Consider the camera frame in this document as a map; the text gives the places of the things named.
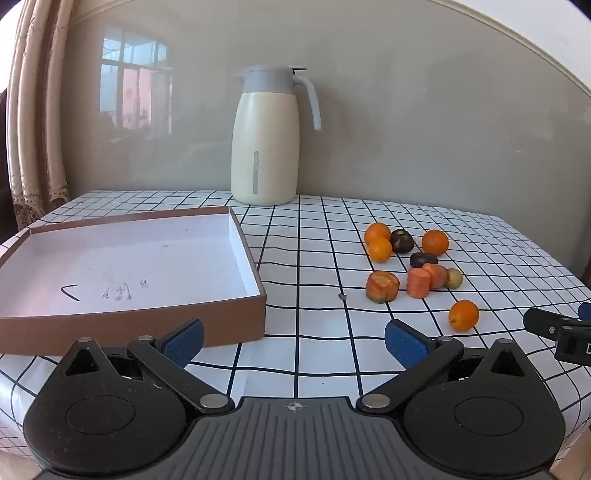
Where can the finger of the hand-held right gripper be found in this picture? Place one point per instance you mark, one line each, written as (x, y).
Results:
(540, 321)
(585, 310)

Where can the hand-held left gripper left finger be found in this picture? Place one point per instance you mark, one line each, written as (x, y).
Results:
(184, 341)

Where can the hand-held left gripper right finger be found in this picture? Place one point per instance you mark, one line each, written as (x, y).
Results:
(406, 344)

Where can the carrot piece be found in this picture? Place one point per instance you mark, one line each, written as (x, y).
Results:
(382, 286)
(417, 283)
(439, 275)

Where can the small orange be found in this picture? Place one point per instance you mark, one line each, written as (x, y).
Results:
(376, 230)
(380, 250)
(435, 242)
(464, 315)

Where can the small yellowish jujube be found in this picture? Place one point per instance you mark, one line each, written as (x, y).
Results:
(455, 278)

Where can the dark brown chestnut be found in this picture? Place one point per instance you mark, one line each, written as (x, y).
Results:
(402, 241)
(423, 260)

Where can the brown cardboard box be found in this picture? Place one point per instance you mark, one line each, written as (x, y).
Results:
(115, 263)

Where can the white black-checked tablecloth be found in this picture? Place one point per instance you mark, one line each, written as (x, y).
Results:
(314, 258)

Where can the cream and grey thermos jug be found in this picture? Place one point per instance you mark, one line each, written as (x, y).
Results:
(263, 147)

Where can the beige lace curtain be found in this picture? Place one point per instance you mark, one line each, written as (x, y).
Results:
(37, 115)

